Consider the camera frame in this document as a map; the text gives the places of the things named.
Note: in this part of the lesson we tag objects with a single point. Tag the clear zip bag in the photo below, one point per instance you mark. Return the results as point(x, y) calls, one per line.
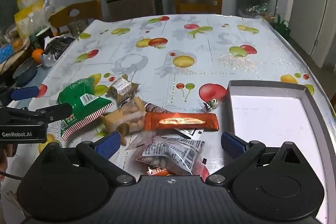
point(141, 142)

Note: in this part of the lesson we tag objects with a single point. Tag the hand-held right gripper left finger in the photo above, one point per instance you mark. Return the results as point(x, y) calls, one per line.
point(107, 144)

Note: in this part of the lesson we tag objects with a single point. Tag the fruit print tablecloth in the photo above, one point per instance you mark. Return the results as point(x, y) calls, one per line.
point(157, 66)

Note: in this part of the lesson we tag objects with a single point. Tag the black plastic bag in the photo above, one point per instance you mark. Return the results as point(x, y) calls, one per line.
point(56, 45)

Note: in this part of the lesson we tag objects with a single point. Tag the orange foil bar packet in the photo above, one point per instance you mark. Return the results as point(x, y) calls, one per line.
point(181, 121)

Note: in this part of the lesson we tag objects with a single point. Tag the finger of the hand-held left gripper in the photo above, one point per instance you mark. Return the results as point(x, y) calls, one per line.
point(56, 111)
point(25, 92)

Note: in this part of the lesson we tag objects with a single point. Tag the green foil candy pile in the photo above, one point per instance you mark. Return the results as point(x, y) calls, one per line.
point(257, 7)

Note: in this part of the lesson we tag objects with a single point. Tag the clear nut packet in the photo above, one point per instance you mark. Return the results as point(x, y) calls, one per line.
point(168, 155)

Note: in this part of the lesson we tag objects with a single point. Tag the tan bread packet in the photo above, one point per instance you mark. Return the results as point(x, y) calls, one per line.
point(131, 113)

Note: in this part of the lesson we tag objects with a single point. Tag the grey cardboard box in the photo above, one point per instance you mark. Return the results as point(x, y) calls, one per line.
point(273, 121)

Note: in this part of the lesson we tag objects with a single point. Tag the orange red packet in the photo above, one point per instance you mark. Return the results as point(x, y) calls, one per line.
point(157, 172)

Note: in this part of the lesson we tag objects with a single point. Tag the blue item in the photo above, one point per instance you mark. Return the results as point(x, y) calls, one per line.
point(5, 53)

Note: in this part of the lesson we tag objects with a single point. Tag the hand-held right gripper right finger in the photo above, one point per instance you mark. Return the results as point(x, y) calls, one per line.
point(233, 145)

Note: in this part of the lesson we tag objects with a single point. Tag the brown candy stick packet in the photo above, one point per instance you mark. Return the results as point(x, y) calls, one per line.
point(155, 108)

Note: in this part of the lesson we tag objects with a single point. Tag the green snack packet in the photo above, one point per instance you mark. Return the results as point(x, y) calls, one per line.
point(78, 92)

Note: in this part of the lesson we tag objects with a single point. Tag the clear plastic bag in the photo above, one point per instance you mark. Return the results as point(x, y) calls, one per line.
point(43, 14)

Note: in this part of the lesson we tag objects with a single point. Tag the glass jar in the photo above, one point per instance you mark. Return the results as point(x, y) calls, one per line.
point(77, 27)

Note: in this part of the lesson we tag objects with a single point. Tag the white cupboard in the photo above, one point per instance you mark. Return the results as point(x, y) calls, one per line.
point(309, 3)

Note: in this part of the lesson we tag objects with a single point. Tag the brown cabinet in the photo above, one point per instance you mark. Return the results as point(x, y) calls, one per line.
point(131, 7)

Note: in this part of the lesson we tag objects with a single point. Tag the green plastic item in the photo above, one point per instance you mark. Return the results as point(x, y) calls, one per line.
point(281, 26)

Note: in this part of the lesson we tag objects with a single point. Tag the dark bowl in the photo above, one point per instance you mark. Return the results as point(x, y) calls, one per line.
point(25, 71)

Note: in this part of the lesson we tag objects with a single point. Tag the small beige cake packet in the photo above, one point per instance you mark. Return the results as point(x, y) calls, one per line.
point(120, 87)

